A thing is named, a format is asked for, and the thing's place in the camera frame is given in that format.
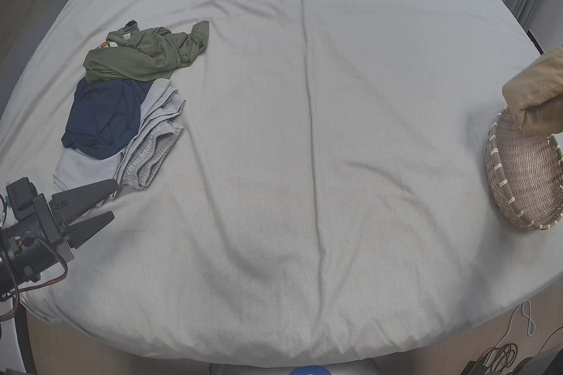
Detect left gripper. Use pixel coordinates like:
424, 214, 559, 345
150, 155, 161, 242
0, 179, 119, 282

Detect tan shorts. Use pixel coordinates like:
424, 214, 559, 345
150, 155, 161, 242
502, 45, 563, 134

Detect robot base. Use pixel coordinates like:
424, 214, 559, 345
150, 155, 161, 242
209, 358, 379, 375

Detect dark blue garment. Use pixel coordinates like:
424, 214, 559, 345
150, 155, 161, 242
61, 79, 155, 161

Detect pale grey garment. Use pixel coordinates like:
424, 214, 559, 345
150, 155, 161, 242
53, 83, 187, 200

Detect green garment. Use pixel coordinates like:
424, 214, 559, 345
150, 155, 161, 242
84, 18, 210, 85

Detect bed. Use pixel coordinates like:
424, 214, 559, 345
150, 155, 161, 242
0, 0, 563, 367

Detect round woven basket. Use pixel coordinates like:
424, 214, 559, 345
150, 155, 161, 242
485, 109, 563, 232

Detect grey knitted shorts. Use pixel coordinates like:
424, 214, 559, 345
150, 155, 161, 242
119, 121, 185, 190

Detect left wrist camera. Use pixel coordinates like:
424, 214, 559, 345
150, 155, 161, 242
6, 178, 39, 211

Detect black cable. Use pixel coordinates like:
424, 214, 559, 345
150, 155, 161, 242
479, 342, 520, 375
0, 250, 69, 323

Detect white cable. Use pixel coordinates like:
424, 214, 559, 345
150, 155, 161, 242
499, 301, 536, 365

